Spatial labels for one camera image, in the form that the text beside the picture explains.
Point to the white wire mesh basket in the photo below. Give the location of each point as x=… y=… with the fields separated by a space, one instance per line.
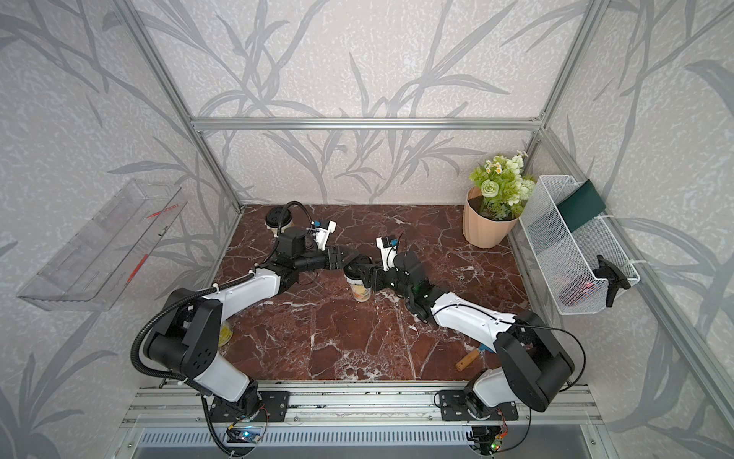
x=561 y=256

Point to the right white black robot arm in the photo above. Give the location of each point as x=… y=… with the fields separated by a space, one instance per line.
x=534 y=366

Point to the blue garden fork wooden handle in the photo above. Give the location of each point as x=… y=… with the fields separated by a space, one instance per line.
x=477 y=354

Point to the yellow green tape roll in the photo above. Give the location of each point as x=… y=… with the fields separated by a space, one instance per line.
x=225 y=334

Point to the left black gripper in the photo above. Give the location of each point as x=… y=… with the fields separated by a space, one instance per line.
x=336 y=264

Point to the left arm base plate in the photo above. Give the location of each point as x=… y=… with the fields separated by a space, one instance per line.
x=271 y=406

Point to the clear acrylic wall shelf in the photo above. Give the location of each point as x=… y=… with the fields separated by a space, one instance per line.
x=93 y=269

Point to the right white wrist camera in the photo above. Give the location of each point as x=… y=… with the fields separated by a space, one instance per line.
x=388 y=246

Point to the dark green card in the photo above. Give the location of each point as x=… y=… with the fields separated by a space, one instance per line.
x=582 y=206

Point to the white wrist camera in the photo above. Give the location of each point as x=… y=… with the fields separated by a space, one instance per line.
x=388 y=246
x=322 y=231

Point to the green white artificial flowers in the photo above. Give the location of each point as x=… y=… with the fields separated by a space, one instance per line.
x=504 y=187

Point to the pink flower pot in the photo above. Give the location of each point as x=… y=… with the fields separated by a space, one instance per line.
x=480 y=231

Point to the red object in basket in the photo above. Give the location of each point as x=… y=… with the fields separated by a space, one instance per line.
x=580 y=291

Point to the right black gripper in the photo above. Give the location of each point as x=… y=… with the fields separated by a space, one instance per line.
x=377 y=274

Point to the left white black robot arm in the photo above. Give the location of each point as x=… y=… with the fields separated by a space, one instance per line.
x=180 y=343

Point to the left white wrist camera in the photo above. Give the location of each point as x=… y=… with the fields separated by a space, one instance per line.
x=322 y=231

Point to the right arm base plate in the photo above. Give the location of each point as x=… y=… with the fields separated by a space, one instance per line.
x=459 y=405

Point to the black plastic cup lid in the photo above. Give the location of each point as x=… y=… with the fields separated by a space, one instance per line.
x=277 y=215

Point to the printed paper cup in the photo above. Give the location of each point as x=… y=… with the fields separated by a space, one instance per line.
x=360 y=291
x=278 y=217

